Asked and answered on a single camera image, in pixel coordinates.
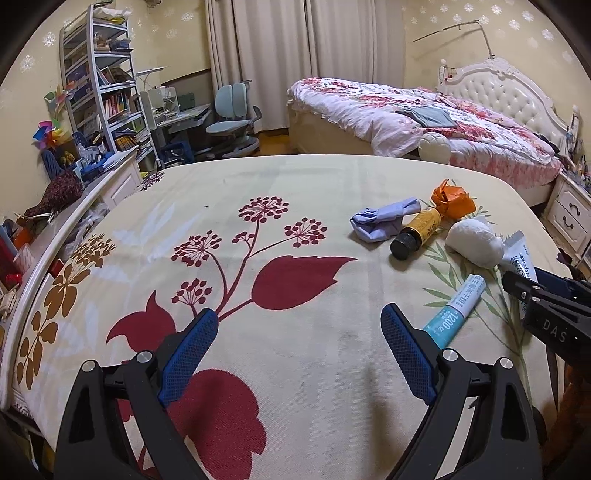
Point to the white upholstered bed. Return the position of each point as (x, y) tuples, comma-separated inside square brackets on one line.
[(503, 92)]

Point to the beige curtain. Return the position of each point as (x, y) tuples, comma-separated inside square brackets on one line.
[(277, 60)]

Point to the brown bottle yellow label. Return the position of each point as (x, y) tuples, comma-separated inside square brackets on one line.
[(422, 226)]

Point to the light blue desk chair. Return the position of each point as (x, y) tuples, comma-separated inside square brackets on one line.
[(231, 99)]

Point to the white dresser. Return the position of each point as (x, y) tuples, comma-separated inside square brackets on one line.
[(124, 177)]

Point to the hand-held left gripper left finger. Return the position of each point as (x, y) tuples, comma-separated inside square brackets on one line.
[(189, 355)]

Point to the dark red knitted bag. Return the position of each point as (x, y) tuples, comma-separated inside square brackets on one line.
[(60, 191)]

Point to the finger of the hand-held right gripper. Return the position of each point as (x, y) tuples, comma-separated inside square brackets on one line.
[(526, 290), (565, 286)]

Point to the grey folded cloth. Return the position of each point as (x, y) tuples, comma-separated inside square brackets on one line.
[(431, 117)]

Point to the grey study desk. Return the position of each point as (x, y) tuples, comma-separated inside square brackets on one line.
[(184, 115)]

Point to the white bookshelf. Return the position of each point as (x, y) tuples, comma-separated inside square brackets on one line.
[(113, 99)]

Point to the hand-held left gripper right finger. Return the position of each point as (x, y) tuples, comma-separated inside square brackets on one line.
[(408, 355)]

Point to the white desk lamp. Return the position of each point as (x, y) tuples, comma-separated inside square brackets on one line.
[(150, 71)]

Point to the cluster of small bottles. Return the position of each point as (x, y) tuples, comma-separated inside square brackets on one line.
[(579, 166)]

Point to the metal canopy pole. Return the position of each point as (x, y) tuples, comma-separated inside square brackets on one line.
[(488, 46)]

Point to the blue plastic basket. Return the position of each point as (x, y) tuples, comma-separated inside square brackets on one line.
[(51, 164)]

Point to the light purple rubber glove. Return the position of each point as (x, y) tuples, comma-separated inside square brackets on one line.
[(378, 224)]

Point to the floral printed tablecloth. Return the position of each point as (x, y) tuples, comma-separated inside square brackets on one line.
[(300, 207)]

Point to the blue plastic stool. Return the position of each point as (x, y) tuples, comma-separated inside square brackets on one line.
[(178, 152)]

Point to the colourful pinwheel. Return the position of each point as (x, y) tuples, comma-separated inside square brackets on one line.
[(48, 134)]

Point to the white paper ball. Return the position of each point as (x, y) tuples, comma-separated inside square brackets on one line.
[(473, 242)]

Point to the white nightstand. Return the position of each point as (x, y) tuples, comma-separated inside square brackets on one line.
[(570, 207)]

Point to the orange paper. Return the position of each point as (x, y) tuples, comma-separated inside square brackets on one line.
[(455, 198)]

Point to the pink floral quilt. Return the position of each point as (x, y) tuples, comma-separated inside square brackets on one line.
[(369, 115)]

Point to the white squeeze tube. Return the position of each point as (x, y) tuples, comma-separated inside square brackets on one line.
[(519, 256)]

